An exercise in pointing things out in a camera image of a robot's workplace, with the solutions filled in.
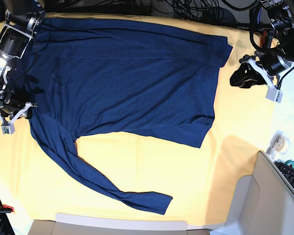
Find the white cardboard box bottom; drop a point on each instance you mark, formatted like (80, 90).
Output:
(67, 224)

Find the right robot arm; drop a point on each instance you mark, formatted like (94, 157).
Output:
(22, 19)

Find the red clamp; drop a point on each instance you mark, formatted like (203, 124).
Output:
(6, 209)
(266, 38)

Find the dark blue long-sleeve shirt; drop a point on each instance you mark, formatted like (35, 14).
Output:
(97, 76)

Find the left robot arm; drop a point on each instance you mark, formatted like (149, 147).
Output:
(281, 15)

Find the red clamp top right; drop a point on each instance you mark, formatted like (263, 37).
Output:
(266, 38)

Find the clear tape dispenser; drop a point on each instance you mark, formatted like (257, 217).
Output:
(279, 143)

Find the green tape roll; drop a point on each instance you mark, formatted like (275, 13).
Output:
(290, 163)

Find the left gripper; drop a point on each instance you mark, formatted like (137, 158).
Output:
(245, 76)

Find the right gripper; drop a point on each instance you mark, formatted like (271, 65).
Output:
(11, 104)

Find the red clamp bottom left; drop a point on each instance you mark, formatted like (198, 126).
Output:
(6, 209)

